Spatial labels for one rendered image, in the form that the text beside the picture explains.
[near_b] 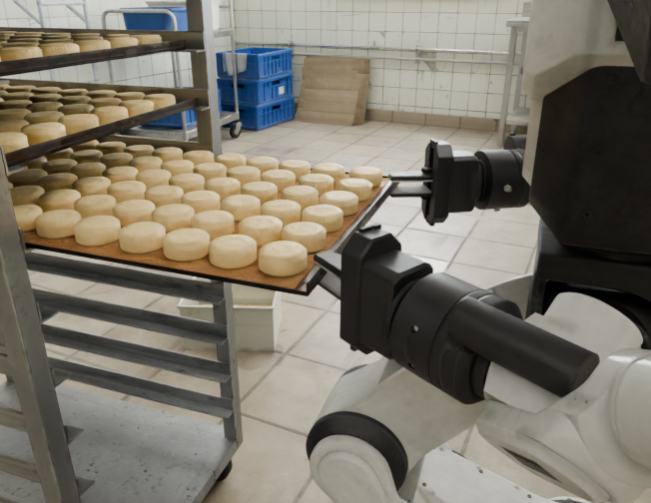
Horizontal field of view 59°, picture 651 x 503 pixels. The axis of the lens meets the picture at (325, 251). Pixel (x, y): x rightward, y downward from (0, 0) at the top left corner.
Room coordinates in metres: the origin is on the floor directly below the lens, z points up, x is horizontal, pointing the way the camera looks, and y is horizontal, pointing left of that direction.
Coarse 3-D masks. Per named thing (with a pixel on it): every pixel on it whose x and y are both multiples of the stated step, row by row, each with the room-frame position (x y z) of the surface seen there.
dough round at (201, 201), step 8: (192, 192) 0.73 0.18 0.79; (200, 192) 0.73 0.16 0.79; (208, 192) 0.73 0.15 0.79; (184, 200) 0.70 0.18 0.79; (192, 200) 0.70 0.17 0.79; (200, 200) 0.70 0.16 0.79; (208, 200) 0.70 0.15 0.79; (216, 200) 0.70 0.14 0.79; (200, 208) 0.69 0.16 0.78; (208, 208) 0.69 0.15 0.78; (216, 208) 0.70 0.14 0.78
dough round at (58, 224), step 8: (40, 216) 0.64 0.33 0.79; (48, 216) 0.64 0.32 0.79; (56, 216) 0.64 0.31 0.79; (64, 216) 0.64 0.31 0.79; (72, 216) 0.64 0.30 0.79; (80, 216) 0.64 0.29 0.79; (40, 224) 0.62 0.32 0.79; (48, 224) 0.62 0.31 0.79; (56, 224) 0.62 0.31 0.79; (64, 224) 0.62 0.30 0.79; (72, 224) 0.63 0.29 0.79; (40, 232) 0.62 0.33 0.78; (48, 232) 0.61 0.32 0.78; (56, 232) 0.62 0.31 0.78; (64, 232) 0.62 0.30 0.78; (72, 232) 0.62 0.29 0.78
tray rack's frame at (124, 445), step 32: (64, 416) 1.06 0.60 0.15; (96, 416) 1.06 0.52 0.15; (128, 416) 1.06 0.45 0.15; (160, 416) 1.06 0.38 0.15; (0, 448) 0.96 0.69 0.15; (96, 448) 0.96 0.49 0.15; (128, 448) 0.96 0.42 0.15; (160, 448) 0.96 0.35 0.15; (192, 448) 0.96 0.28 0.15; (224, 448) 0.96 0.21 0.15; (0, 480) 0.87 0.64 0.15; (96, 480) 0.87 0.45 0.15; (128, 480) 0.87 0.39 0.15; (160, 480) 0.87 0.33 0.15; (192, 480) 0.87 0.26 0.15
